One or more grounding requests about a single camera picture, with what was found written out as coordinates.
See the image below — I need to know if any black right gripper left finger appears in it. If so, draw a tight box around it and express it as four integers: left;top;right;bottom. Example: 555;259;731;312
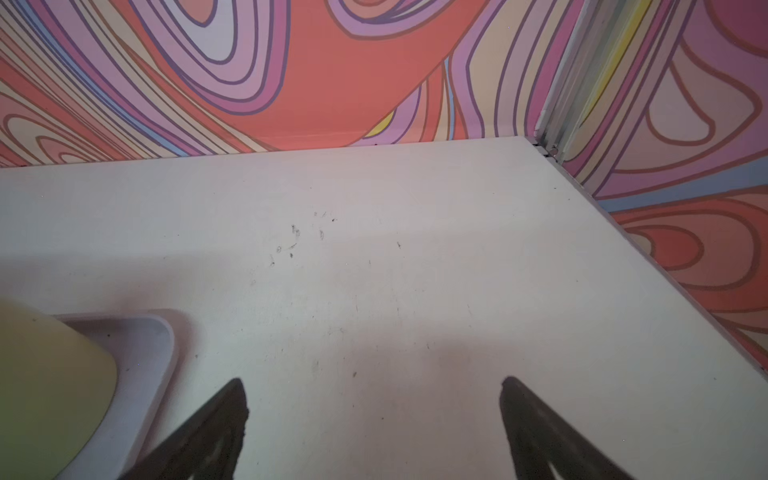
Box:
121;378;249;480

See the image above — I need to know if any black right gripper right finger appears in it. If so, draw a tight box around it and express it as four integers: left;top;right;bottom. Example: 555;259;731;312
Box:
500;377;631;480

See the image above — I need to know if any light green mug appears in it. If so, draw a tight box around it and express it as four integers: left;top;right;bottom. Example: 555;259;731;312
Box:
1;300;117;479

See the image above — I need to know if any lavender plastic tray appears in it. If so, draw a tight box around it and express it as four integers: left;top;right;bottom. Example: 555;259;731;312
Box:
57;314;178;479

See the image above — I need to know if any aluminium corner frame post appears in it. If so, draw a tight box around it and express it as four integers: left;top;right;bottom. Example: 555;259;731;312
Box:
535;1;651;164

